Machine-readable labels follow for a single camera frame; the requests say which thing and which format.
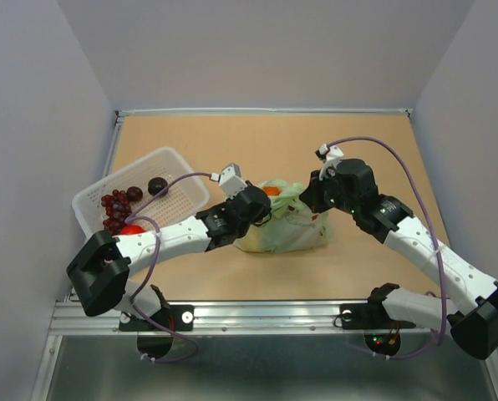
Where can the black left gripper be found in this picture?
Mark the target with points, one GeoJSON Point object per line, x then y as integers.
{"type": "Point", "coordinates": [263, 212]}

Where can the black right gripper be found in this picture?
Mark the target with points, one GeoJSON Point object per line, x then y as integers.
{"type": "Point", "coordinates": [311, 195]}

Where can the orange persimmon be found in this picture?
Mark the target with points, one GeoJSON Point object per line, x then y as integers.
{"type": "Point", "coordinates": [272, 190]}

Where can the translucent green plastic bag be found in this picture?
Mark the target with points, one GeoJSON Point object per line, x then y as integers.
{"type": "Point", "coordinates": [292, 227]}

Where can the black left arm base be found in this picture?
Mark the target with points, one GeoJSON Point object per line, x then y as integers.
{"type": "Point", "coordinates": [161, 313]}

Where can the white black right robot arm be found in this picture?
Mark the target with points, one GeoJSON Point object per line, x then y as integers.
{"type": "Point", "coordinates": [467, 308]}

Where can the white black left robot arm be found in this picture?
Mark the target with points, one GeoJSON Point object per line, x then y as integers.
{"type": "Point", "coordinates": [101, 271]}

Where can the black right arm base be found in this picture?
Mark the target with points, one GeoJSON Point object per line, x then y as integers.
{"type": "Point", "coordinates": [369, 315]}

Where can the white plastic basket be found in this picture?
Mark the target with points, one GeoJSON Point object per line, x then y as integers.
{"type": "Point", "coordinates": [180, 201]}

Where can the dark plum at back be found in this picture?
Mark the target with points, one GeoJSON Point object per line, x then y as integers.
{"type": "Point", "coordinates": [156, 185]}

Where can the dark plum near grapes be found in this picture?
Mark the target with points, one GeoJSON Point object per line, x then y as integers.
{"type": "Point", "coordinates": [134, 194]}

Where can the red tomato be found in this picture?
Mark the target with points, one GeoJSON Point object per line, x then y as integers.
{"type": "Point", "coordinates": [131, 230]}

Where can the red grape bunch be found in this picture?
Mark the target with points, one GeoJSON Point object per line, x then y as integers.
{"type": "Point", "coordinates": [117, 209]}

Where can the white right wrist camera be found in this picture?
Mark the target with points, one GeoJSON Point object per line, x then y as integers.
{"type": "Point", "coordinates": [330, 155]}

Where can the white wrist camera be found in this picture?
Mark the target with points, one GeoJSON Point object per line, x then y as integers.
{"type": "Point", "coordinates": [231, 181]}
{"type": "Point", "coordinates": [330, 155]}

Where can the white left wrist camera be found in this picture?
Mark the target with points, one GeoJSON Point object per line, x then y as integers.
{"type": "Point", "coordinates": [231, 181]}

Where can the front aluminium mounting rail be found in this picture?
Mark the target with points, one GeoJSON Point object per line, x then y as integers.
{"type": "Point", "coordinates": [219, 318]}

